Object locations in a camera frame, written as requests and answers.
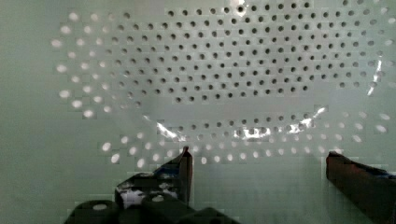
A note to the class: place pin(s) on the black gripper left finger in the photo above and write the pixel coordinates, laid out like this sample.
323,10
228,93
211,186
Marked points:
172,178

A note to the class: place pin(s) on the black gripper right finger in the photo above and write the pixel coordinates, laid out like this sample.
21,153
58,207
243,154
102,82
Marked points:
372,190

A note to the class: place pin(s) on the pale green strainer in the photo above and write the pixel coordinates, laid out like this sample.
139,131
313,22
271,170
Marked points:
258,91

